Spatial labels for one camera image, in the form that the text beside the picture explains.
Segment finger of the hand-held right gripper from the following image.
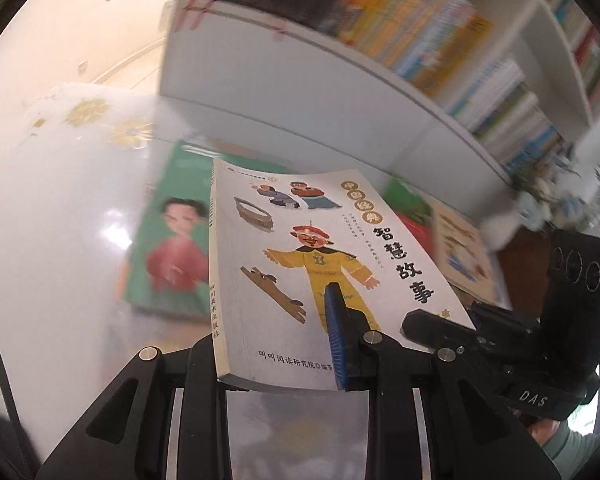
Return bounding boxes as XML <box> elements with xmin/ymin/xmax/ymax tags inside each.
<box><xmin>399</xmin><ymin>309</ymin><xmax>481</xmax><ymax>356</ymax></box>

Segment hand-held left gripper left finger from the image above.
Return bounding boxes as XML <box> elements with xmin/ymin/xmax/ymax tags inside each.
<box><xmin>35</xmin><ymin>334</ymin><xmax>232</xmax><ymax>480</ymax></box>

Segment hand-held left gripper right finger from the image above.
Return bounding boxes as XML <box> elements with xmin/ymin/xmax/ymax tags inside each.
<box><xmin>323</xmin><ymin>282</ymin><xmax>564</xmax><ymax>480</ymax></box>

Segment white book yellow-robed figure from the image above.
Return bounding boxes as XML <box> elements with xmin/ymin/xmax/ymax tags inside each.
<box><xmin>210</xmin><ymin>159</ymin><xmax>477</xmax><ymax>393</ymax></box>

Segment teal green book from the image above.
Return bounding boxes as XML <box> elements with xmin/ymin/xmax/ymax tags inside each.
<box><xmin>121</xmin><ymin>139</ymin><xmax>293</xmax><ymax>322</ymax></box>

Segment person's right forearm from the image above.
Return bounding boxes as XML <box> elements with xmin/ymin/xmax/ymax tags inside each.
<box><xmin>540</xmin><ymin>417</ymin><xmax>600</xmax><ymax>476</ymax></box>

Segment row of red and teal books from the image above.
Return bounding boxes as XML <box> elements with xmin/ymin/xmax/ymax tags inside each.
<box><xmin>532</xmin><ymin>0</ymin><xmax>600</xmax><ymax>103</ymax></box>

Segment row of yellow books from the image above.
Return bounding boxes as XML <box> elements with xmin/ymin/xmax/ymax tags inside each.
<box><xmin>337</xmin><ymin>0</ymin><xmax>493</xmax><ymax>98</ymax></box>

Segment person's right hand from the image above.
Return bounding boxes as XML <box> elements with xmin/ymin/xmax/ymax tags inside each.
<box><xmin>525</xmin><ymin>412</ymin><xmax>568</xmax><ymax>447</ymax></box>

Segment brown wooden cabinet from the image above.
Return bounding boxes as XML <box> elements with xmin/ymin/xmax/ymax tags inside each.
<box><xmin>495</xmin><ymin>230</ymin><xmax>553</xmax><ymax>311</ymax></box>

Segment beige picture book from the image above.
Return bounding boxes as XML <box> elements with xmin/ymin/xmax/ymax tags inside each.
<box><xmin>429</xmin><ymin>199</ymin><xmax>503</xmax><ymax>306</ymax></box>

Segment white vase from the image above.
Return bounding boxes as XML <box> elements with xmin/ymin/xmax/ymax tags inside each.
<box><xmin>480</xmin><ymin>207</ymin><xmax>528</xmax><ymax>253</ymax></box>

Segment blue artificial flowers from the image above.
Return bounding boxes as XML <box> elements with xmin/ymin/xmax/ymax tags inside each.
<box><xmin>510</xmin><ymin>180</ymin><xmax>581</xmax><ymax>226</ymax></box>

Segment bright green book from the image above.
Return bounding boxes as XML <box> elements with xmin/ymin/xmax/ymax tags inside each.
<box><xmin>380</xmin><ymin>177</ymin><xmax>433</xmax><ymax>226</ymax></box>

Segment fan-patterned tablecloth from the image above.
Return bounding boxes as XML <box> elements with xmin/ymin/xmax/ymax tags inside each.
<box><xmin>0</xmin><ymin>82</ymin><xmax>481</xmax><ymax>480</ymax></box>

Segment white bookshelf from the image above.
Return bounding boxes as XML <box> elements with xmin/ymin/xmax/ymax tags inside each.
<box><xmin>159</xmin><ymin>0</ymin><xmax>600</xmax><ymax>221</ymax></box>

